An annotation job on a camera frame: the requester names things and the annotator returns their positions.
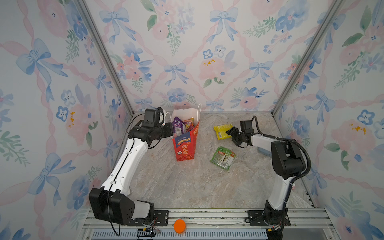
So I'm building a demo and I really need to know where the yellow snack packet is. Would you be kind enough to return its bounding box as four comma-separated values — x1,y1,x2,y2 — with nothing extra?
213,124,233,140

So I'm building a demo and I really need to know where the small green packet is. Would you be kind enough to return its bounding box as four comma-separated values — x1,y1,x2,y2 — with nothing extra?
210,147,236,171

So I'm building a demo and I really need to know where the pink Fox's candy packet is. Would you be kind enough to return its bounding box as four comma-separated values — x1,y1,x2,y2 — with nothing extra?
172,117,187,137

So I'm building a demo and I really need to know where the red paper gift bag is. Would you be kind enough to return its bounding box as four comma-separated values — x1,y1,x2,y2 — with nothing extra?
171,104,202,162

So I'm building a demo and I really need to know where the orange Fox's candy packet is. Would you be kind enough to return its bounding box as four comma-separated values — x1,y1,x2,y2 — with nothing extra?
183,118,195,132

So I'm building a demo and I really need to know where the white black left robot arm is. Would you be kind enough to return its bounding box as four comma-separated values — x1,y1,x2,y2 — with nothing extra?
89,123,173,226

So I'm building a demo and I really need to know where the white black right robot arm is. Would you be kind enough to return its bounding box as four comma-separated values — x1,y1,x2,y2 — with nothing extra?
226,127,307,225

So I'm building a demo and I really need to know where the orange round cap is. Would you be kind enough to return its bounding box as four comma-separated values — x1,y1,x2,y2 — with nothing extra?
173,219,186,234

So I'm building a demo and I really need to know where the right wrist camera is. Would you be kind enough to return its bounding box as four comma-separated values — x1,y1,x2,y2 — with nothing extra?
240,120,254,135

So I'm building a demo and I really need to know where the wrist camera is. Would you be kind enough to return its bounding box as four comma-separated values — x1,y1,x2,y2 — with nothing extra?
240,120,254,135
141,107,165,128

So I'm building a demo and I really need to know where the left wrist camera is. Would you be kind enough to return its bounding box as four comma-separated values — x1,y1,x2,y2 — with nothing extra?
141,107,165,128

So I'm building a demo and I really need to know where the black corrugated cable conduit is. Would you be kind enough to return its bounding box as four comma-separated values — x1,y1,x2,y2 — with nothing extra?
250,115,312,208

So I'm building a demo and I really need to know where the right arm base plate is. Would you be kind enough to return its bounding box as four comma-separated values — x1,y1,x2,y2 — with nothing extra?
245,210,283,227

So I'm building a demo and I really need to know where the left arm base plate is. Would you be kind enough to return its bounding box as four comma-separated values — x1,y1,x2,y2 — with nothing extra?
128,210,170,227

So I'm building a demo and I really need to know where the aluminium front rail frame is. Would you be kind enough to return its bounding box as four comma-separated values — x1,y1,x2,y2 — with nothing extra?
77,209,340,240

